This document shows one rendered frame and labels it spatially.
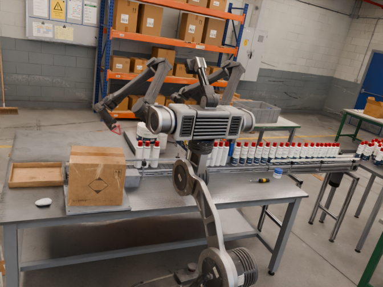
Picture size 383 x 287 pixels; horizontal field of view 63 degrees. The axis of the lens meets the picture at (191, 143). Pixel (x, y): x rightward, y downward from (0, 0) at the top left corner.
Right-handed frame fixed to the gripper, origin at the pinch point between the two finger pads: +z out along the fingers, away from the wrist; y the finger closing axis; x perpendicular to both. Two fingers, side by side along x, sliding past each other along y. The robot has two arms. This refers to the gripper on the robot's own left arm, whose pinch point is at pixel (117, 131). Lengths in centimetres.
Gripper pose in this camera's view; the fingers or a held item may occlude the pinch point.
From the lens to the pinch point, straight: 211.5
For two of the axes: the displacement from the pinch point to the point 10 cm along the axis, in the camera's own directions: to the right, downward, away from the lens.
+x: -7.6, 6.2, -2.0
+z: 4.1, 6.9, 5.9
